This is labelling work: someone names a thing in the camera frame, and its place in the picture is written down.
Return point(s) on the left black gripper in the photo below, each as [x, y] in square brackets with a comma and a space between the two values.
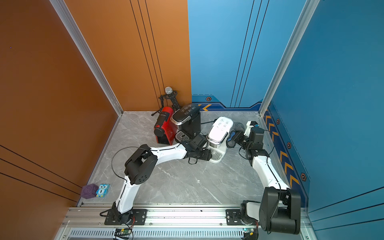
[208, 156]

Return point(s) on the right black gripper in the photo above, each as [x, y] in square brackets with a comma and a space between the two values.
[238, 136]

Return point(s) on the grey blue cleaning cloth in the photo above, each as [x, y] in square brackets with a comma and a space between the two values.
[230, 142]

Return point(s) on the white coffee machine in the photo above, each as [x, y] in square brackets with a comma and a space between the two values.
[217, 138]

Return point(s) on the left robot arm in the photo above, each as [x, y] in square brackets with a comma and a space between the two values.
[140, 166]

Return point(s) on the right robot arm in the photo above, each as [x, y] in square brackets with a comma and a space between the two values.
[280, 208]

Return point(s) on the black coffee machine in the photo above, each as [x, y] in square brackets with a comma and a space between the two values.
[188, 122]

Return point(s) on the red coffee machine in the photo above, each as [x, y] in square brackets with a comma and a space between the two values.
[164, 129]

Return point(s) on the right green circuit board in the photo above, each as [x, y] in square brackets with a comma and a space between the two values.
[252, 235]

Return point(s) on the green circuit board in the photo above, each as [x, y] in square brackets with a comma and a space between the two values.
[123, 234]
[252, 235]

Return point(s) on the blue owl toy block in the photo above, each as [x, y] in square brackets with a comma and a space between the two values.
[102, 190]

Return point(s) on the left green circuit board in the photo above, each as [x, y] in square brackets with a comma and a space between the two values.
[123, 234]

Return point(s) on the purple cube toy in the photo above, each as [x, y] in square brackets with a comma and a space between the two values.
[89, 191]

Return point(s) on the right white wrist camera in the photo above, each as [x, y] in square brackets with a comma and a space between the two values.
[250, 125]

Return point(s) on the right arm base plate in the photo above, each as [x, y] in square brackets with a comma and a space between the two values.
[235, 217]

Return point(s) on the aluminium mounting rail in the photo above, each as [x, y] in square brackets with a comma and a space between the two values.
[169, 222]

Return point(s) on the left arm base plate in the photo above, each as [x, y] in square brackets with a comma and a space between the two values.
[134, 217]

